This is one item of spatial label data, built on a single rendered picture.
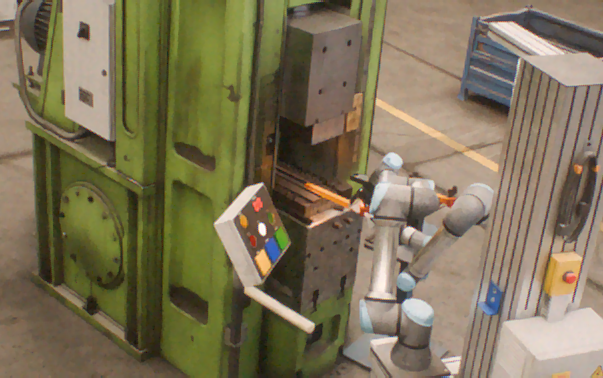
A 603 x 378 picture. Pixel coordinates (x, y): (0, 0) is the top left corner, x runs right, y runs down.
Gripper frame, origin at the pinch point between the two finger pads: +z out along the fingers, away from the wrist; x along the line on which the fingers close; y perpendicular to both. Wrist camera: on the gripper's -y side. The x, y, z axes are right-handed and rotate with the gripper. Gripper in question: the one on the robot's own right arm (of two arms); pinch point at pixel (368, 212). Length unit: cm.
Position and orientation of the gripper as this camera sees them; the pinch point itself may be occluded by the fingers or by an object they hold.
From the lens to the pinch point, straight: 415.0
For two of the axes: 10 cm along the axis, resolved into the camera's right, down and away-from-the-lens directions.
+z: -7.3, -3.5, 5.9
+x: 6.8, -2.9, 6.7
